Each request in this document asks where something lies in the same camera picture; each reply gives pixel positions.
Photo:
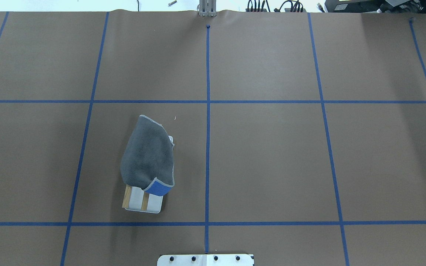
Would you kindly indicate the blue grey microfibre towel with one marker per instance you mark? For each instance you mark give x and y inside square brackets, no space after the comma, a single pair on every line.
[148,160]

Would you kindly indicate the white wooden towel rack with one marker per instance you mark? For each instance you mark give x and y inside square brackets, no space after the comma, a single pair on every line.
[137,200]

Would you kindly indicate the black usb hub left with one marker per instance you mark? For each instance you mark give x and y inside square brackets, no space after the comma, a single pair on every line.
[257,6]

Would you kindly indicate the black usb hub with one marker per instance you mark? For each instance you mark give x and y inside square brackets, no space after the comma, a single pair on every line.
[295,7]
[257,6]

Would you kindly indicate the black usb hub right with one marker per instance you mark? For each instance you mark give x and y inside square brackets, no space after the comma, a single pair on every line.
[295,7]

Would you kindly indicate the black monitor stand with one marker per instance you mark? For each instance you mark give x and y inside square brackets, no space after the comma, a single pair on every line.
[369,6]

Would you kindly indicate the aluminium frame post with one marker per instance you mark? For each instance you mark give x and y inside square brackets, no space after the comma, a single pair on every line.
[207,8]

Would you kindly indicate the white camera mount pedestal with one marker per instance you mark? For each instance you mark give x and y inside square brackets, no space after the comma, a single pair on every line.
[206,260]

